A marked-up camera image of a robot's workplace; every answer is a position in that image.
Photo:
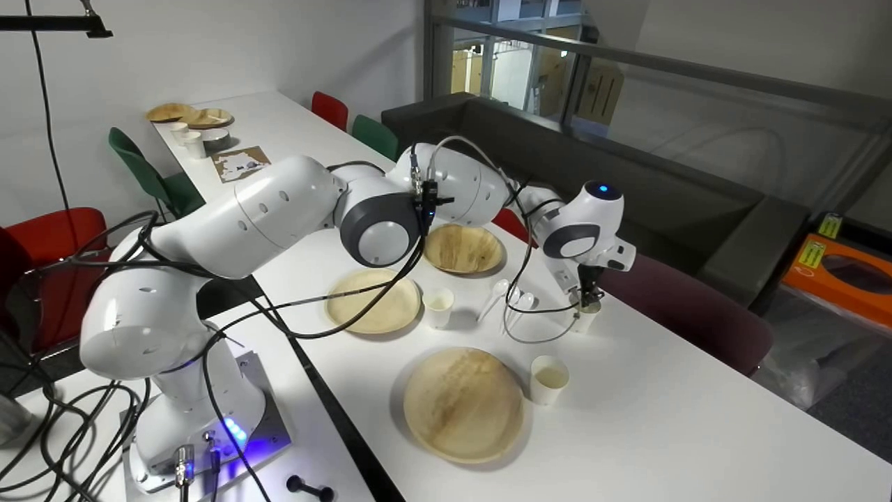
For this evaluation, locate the wooden plate right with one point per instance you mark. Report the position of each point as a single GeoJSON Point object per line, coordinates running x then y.
{"type": "Point", "coordinates": [464, 406]}

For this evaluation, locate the stacked wooden plates far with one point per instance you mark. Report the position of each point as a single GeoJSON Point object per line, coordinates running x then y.
{"type": "Point", "coordinates": [191, 116]}

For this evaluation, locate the printed paper sheet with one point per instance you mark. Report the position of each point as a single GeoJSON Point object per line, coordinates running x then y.
{"type": "Point", "coordinates": [244, 162]}

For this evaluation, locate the red chair beside robot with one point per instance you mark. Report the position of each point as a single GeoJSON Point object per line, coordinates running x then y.
{"type": "Point", "coordinates": [35, 257]}

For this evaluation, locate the wooden plate near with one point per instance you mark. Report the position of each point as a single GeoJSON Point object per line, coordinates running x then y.
{"type": "Point", "coordinates": [374, 305]}

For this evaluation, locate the dark grey sofa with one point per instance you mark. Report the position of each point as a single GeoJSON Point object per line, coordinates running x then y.
{"type": "Point", "coordinates": [723, 232]}

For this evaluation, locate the wooden plate left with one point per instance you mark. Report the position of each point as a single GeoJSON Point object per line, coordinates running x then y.
{"type": "Point", "coordinates": [464, 249]}

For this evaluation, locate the green chair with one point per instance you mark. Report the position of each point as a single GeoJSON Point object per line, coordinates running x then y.
{"type": "Point", "coordinates": [176, 194]}

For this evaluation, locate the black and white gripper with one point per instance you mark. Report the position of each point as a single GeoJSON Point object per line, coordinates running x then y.
{"type": "Point", "coordinates": [584, 285]}

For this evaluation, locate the white paper cup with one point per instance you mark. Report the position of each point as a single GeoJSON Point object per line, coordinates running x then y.
{"type": "Point", "coordinates": [548, 380]}
{"type": "Point", "coordinates": [439, 307]}

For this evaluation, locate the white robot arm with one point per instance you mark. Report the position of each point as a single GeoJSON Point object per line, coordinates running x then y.
{"type": "Point", "coordinates": [144, 320]}

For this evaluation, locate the wooden plate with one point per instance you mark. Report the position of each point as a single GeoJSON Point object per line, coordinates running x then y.
{"type": "Point", "coordinates": [464, 249]}
{"type": "Point", "coordinates": [374, 305]}
{"type": "Point", "coordinates": [464, 406]}

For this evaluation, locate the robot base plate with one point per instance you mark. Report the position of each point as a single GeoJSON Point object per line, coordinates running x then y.
{"type": "Point", "coordinates": [208, 423]}

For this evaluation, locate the maroon chair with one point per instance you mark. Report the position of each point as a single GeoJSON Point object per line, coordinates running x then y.
{"type": "Point", "coordinates": [691, 312]}

